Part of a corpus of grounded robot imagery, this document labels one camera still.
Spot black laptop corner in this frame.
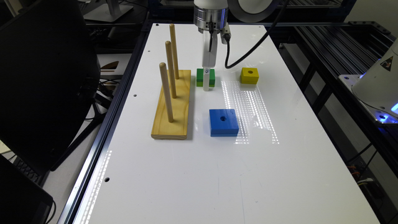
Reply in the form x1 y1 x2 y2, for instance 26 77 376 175
1 157 53 224

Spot yellow wooden block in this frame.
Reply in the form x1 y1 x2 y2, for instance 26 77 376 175
240 67 259 84

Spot black aluminium frame rails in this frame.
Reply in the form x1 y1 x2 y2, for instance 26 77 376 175
271 23 397 176

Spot wooden peg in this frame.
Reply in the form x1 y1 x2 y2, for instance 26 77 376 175
169 24 180 80
159 62 174 123
165 40 177 98

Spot middle wooden peg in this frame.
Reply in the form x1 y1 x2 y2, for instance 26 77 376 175
165 40 177 98

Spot blue wooden block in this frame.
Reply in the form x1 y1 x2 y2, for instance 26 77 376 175
209 109 239 137

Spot black monitor back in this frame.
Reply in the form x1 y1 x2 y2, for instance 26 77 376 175
1 0 100 174

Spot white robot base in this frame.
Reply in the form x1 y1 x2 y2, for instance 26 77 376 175
339 42 397 125

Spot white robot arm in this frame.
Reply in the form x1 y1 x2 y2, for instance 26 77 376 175
193 0 279 91

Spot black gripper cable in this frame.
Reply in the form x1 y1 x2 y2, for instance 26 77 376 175
224 0 290 70

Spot silver monitor stand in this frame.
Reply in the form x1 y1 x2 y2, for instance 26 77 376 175
83 0 134 22

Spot rear wooden peg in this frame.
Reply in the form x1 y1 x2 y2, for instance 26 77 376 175
169 24 180 80

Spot wooden peg base board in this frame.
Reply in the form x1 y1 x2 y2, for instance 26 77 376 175
151 70 191 140

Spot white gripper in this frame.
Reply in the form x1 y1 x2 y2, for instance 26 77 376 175
198 23 231 91

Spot green wooden block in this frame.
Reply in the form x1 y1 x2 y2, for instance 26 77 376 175
196 68 215 87

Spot front wooden peg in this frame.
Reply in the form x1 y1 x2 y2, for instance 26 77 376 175
159 62 174 123

